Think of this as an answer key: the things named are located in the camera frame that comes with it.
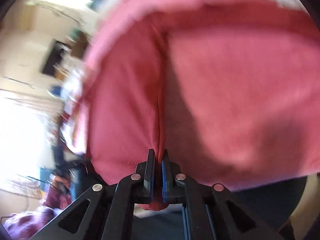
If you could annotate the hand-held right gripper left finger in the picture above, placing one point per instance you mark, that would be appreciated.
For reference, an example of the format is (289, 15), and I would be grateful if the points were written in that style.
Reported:
(151, 180)

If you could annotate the person's left forearm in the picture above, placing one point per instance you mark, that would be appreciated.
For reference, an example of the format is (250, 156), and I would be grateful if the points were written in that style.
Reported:
(57, 198)

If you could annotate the dark red garment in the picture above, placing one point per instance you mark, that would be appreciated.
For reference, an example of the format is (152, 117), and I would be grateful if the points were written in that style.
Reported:
(125, 105)

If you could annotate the black television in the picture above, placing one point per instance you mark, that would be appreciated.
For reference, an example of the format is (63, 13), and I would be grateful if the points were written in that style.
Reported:
(53, 57)

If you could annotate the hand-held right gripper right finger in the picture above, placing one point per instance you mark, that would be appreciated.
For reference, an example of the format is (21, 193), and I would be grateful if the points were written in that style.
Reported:
(164, 180)

